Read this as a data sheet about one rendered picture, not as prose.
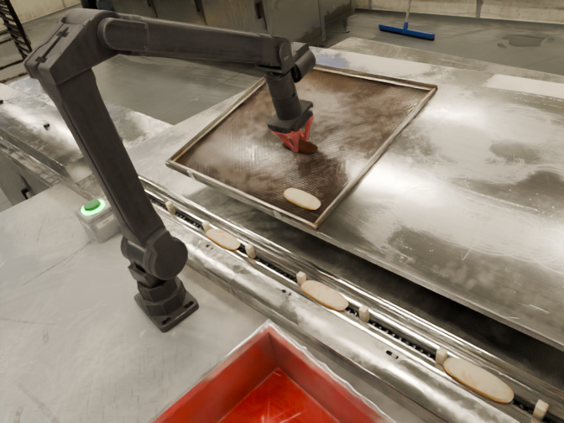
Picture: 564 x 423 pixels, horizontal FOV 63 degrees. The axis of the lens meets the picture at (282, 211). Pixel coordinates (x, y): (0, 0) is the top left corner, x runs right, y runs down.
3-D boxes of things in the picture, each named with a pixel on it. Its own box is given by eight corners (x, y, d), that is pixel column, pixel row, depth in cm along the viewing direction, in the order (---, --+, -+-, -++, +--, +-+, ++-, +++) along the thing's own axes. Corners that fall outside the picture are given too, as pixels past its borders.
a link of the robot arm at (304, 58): (245, 44, 94) (278, 49, 89) (278, 17, 99) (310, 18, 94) (262, 94, 102) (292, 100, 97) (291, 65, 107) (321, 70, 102)
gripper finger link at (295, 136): (318, 141, 110) (309, 109, 104) (301, 160, 107) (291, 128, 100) (295, 136, 114) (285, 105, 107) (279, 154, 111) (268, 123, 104)
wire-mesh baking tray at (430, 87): (169, 164, 122) (166, 159, 121) (286, 62, 142) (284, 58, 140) (315, 231, 92) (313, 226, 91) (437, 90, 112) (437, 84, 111)
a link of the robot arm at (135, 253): (136, 284, 88) (153, 295, 85) (115, 245, 82) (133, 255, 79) (171, 253, 93) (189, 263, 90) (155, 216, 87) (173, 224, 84)
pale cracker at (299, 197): (279, 197, 101) (278, 193, 100) (290, 186, 102) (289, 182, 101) (313, 213, 95) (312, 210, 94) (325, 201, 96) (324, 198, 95)
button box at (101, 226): (90, 243, 117) (70, 210, 110) (117, 226, 121) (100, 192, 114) (107, 256, 112) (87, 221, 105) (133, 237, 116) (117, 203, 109)
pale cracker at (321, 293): (296, 290, 85) (295, 286, 84) (310, 278, 87) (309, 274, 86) (340, 315, 79) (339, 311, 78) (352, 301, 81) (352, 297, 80)
